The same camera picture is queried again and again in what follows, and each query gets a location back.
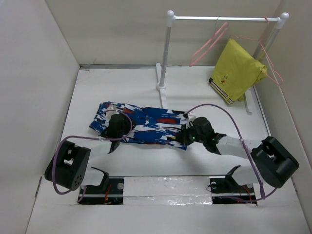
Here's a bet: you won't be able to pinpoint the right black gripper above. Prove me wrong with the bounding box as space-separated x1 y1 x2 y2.
176 122 206 146

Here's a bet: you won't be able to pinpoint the blue white red patterned trousers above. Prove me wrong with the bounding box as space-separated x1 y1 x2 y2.
89 101 188 150

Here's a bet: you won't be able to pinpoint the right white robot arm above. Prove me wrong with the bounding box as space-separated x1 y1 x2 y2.
175 117 299 192

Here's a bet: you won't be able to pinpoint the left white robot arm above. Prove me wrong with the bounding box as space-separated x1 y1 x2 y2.
44 110 136 195

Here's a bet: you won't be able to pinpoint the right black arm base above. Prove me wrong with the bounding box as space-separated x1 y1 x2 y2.
206 166 257 204

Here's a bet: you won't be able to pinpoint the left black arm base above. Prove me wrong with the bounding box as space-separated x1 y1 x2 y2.
77 167 124 205

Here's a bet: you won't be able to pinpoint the yellow folded garment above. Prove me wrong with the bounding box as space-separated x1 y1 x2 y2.
209 39 267 105

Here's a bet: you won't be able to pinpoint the white metal clothes rack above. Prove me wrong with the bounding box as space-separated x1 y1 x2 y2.
156 10 290 109

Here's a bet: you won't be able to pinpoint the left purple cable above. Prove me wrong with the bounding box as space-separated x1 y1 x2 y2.
51 109 134 203

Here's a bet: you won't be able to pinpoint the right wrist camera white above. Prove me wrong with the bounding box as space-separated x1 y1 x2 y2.
183 111 196 128

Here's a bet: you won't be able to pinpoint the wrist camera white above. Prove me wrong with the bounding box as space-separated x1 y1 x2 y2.
183 111 196 128
104 104 120 120

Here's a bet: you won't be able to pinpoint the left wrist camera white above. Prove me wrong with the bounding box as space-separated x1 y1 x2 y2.
104 104 120 120

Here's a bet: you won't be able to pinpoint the pink wire hanger left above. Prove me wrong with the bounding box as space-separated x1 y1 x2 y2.
189 16 230 67

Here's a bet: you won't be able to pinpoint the pink wire hanger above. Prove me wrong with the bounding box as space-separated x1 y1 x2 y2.
189 16 230 67
230 14 289 86

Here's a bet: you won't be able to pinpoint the pink wire hanger right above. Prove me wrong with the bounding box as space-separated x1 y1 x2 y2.
230 14 289 86

